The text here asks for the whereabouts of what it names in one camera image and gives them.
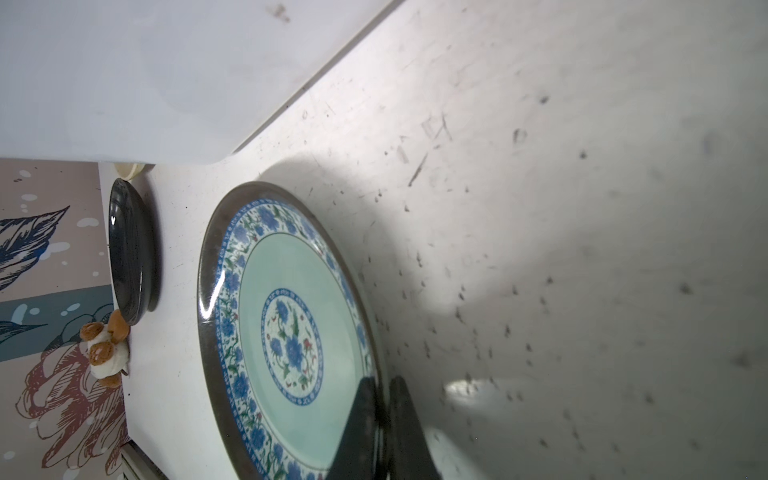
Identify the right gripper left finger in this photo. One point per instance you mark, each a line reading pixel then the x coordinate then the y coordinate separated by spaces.
pixel 356 454

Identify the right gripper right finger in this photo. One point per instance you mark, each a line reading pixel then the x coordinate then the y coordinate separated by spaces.
pixel 409 456

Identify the small plush toy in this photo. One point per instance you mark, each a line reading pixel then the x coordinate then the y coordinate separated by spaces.
pixel 107 349

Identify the white plastic bin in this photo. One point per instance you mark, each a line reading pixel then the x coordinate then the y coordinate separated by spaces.
pixel 182 82

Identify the black round plate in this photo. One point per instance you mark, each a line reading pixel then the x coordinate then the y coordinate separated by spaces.
pixel 133 252

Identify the yellow round plate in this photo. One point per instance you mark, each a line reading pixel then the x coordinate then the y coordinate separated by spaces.
pixel 129 171

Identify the teal floral plate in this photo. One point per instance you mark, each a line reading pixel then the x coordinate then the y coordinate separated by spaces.
pixel 284 334

